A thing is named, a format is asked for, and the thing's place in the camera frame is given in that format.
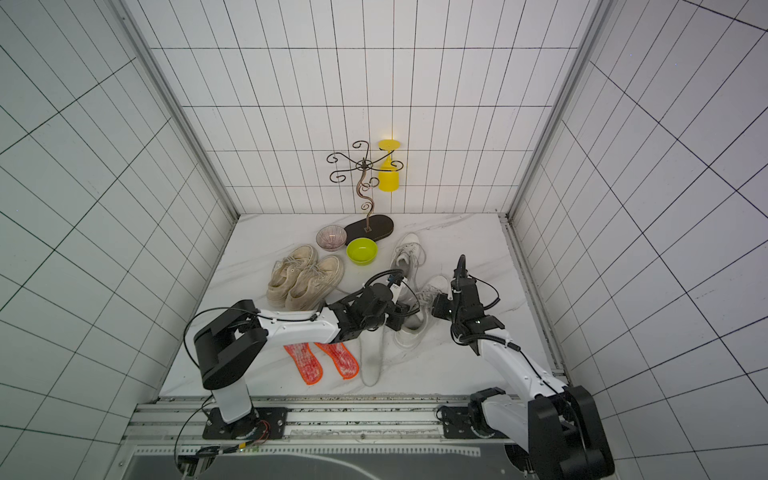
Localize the pink glass bowl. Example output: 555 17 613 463
316 225 347 252

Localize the beige lace sneaker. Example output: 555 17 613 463
286 255 345 311
266 244 318 308

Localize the ornate metal cup stand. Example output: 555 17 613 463
326 140 404 246

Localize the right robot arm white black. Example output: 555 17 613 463
432 255 616 479

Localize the aluminium mounting rail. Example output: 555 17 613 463
123 395 517 452

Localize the yellow plastic goblet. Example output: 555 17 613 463
378 139 401 193

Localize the green plastic bowl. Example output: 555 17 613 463
346 237 378 266

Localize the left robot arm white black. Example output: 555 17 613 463
182 269 420 442

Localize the white sneaker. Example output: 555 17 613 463
390 233 427 289
395 275 450 350

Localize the white insole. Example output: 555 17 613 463
359 327 384 387

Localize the red insole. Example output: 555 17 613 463
316 343 359 380
284 343 323 385

